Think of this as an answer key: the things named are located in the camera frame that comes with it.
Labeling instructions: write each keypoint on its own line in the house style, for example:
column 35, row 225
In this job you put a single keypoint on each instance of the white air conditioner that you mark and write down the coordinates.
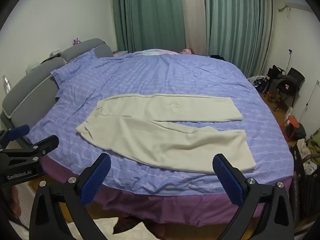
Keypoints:
column 298, row 3

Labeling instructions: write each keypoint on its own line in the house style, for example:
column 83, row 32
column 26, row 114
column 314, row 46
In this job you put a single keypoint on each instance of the purple striped bedspread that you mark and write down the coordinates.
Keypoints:
column 175, row 80

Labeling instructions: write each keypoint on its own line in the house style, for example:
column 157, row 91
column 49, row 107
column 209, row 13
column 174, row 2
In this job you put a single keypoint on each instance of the black chair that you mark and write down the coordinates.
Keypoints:
column 287, row 85

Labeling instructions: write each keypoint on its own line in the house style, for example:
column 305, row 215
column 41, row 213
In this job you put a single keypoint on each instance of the purple bed skirt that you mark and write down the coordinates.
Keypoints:
column 175, row 210

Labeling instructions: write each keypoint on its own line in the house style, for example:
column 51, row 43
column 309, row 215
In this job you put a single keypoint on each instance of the white floor cloth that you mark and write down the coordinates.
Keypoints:
column 105, row 230

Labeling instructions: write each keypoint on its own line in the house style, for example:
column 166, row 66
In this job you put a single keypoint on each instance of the white bag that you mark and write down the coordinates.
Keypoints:
column 257, row 82

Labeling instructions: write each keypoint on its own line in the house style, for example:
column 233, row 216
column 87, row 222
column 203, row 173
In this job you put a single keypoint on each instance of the pink plush toy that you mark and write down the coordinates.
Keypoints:
column 186, row 51

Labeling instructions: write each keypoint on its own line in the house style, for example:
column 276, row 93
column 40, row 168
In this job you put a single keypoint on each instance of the white pink blanket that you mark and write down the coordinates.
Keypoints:
column 155, row 52

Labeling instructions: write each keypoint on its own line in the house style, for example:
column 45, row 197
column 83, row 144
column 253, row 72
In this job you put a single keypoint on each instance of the cream pants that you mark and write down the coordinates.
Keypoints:
column 162, row 140

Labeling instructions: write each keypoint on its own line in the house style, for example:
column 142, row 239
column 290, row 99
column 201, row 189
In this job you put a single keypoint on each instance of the grey padded headboard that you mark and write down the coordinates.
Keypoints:
column 25, row 90

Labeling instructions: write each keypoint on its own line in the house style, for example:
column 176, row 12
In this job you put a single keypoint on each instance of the green curtain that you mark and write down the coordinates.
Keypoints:
column 150, row 17
column 237, row 25

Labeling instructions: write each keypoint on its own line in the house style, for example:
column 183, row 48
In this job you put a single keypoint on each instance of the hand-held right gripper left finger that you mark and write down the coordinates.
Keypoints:
column 96, row 178

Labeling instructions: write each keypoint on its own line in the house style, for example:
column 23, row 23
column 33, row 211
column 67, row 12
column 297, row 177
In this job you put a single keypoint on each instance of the beige curtain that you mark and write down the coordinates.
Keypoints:
column 195, row 17

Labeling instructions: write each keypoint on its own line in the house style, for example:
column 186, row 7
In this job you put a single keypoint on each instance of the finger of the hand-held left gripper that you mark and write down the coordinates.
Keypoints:
column 18, row 131
column 47, row 142

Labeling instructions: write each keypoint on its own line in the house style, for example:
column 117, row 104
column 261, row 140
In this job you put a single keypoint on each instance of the purple striped pillow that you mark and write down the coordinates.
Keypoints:
column 75, row 67

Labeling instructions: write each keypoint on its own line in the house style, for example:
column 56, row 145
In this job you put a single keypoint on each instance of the black basket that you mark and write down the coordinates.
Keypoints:
column 310, row 192

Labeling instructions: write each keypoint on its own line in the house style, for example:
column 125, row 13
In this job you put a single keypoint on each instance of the olive green cloth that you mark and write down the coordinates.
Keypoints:
column 314, row 142

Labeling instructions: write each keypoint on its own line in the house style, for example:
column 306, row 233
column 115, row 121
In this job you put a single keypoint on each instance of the small purple toy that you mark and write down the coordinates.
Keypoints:
column 76, row 41

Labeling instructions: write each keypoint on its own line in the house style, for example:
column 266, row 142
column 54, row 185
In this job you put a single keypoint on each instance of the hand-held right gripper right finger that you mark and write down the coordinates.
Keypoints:
column 228, row 180

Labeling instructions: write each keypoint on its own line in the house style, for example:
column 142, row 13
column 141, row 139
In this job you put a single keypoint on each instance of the orange stool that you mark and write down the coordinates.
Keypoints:
column 291, row 125

